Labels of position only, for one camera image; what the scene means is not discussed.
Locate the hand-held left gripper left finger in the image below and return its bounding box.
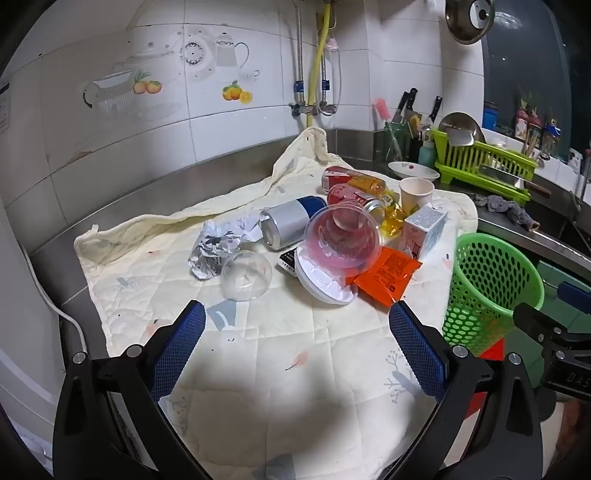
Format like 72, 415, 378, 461
53, 300, 213, 480

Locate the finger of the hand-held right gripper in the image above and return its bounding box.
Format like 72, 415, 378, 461
556, 281, 591, 304
513, 302, 591, 398

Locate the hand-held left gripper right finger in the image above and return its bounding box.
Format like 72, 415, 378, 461
389, 300, 543, 480

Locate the green plastic basket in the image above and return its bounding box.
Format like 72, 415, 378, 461
442, 233, 546, 358

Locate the white paper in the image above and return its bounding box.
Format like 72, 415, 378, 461
187, 215, 262, 280

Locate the green cabinet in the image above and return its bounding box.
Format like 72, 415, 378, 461
538, 261, 591, 298

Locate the orange snack packet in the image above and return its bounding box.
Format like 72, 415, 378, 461
353, 246, 423, 308

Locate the clear plastic dome lid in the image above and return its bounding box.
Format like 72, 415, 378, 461
221, 249, 273, 302

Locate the cream quilted blanket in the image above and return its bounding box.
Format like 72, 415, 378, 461
74, 127, 478, 480

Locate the grey rag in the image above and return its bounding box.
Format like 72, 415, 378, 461
473, 194, 541, 232

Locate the white round plastic lid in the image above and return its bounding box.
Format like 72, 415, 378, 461
295, 247, 358, 306

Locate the white and grey carton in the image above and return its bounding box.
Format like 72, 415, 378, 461
403, 203, 448, 259

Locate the yellow wrapper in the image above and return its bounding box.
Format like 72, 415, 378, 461
381, 205, 409, 238

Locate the pink clear plastic cup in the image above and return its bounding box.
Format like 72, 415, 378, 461
305, 205, 383, 283

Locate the small black box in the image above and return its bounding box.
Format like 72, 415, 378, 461
278, 247, 303, 278

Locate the white paper cup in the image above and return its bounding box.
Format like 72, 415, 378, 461
399, 178, 435, 215

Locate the decorated jar with plant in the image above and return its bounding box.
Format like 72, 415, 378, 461
545, 111, 562, 155
515, 88, 530, 139
529, 95, 544, 145

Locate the white appliance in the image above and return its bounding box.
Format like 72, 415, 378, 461
0, 194, 88, 462

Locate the silver and blue can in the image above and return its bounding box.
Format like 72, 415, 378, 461
259, 195, 331, 251

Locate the orange drink bottle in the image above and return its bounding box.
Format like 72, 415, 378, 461
346, 175, 400, 208

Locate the green dish rack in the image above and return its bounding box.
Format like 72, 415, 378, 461
430, 130, 539, 206

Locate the white shallow dish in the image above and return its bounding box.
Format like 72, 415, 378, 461
388, 161, 440, 182

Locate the teal dish soap bottle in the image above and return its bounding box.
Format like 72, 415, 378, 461
418, 129, 437, 167

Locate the metal bowl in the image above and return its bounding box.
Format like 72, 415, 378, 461
438, 112, 485, 146

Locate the green glass jar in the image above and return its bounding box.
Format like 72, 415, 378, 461
383, 121, 411, 162

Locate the hanging metal pot lid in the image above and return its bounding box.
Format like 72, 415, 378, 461
445, 0, 496, 45

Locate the cleaver with wooden handle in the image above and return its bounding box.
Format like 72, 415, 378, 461
480, 164, 551, 195

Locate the white power cable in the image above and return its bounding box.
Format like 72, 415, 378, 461
21, 244, 88, 356

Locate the yellow hose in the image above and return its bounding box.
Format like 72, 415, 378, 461
305, 2, 333, 127

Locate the flexible metal hose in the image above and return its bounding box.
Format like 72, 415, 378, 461
294, 0, 305, 107

